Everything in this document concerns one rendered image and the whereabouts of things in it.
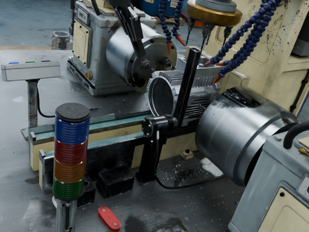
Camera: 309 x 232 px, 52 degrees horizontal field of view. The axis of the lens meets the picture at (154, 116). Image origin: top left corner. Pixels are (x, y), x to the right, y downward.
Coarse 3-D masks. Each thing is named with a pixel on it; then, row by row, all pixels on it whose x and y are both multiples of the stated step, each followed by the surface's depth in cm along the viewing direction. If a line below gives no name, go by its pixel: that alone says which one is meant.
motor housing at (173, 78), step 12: (168, 72) 108; (180, 72) 110; (156, 84) 115; (168, 84) 119; (180, 84) 106; (156, 96) 118; (168, 96) 121; (204, 96) 108; (156, 108) 117; (168, 108) 119; (192, 108) 108; (192, 120) 118
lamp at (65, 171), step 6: (54, 162) 59; (60, 162) 58; (84, 162) 60; (54, 168) 60; (60, 168) 59; (66, 168) 58; (72, 168) 58; (78, 168) 59; (84, 168) 61; (54, 174) 61; (60, 174) 59; (66, 174) 59; (72, 174) 59; (78, 174) 60; (84, 174) 62; (60, 180) 60; (66, 180) 60; (72, 180) 60; (78, 180) 61
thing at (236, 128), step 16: (224, 96) 90; (240, 96) 88; (256, 96) 89; (208, 112) 90; (224, 112) 87; (240, 112) 84; (256, 112) 83; (272, 112) 82; (288, 112) 84; (208, 128) 89; (224, 128) 85; (240, 128) 82; (256, 128) 80; (272, 128) 80; (288, 128) 82; (208, 144) 90; (224, 144) 85; (240, 144) 81; (256, 144) 79; (224, 160) 86; (240, 160) 82; (256, 160) 81; (240, 176) 84
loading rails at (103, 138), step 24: (96, 120) 108; (120, 120) 112; (48, 144) 97; (96, 144) 98; (120, 144) 99; (168, 144) 113; (192, 144) 122; (48, 168) 88; (96, 168) 98; (48, 192) 92
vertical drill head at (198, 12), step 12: (192, 0) 103; (204, 0) 96; (216, 0) 96; (228, 0) 97; (192, 12) 98; (204, 12) 95; (216, 12) 94; (228, 12) 97; (240, 12) 100; (192, 24) 104; (204, 24) 98; (216, 24) 96; (228, 24) 97; (204, 36) 100; (228, 36) 105
